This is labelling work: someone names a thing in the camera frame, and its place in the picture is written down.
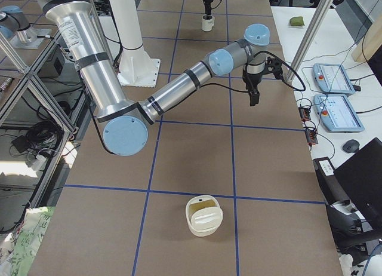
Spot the blue teach pendant near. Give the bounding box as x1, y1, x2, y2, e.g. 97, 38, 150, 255
313, 94, 365, 133

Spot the cream basket with handle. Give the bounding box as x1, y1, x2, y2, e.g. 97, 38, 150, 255
185, 195, 223, 237

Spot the wooden board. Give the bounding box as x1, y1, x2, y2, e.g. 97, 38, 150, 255
352, 15, 382, 62

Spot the blue teach pendant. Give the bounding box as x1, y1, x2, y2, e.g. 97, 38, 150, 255
313, 94, 365, 133
313, 63, 356, 96

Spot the white ribbed plastic mug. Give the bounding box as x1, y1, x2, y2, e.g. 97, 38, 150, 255
202, 15, 215, 32

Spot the black Huawei monitor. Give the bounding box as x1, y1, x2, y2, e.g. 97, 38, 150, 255
334, 137, 381, 229

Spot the brown table mat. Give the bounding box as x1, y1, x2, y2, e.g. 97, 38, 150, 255
31, 0, 346, 276

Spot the green patterned bag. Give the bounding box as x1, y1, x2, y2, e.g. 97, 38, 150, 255
1, 206, 55, 275

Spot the blue teach pendant far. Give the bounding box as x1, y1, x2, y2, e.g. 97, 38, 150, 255
313, 63, 356, 96

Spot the black computer mouse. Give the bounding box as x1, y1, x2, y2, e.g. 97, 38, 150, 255
342, 139, 360, 154

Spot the black power strip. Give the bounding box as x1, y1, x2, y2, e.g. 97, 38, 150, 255
298, 106, 318, 147

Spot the aluminium frame post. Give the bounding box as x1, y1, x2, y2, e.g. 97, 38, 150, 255
286, 0, 333, 84

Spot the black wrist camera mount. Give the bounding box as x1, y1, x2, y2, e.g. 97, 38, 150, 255
264, 57, 283, 80

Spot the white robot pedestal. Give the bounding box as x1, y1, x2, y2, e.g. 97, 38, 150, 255
109, 0, 161, 87

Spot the green folded cloth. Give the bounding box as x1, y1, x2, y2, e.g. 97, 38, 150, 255
289, 16, 305, 27

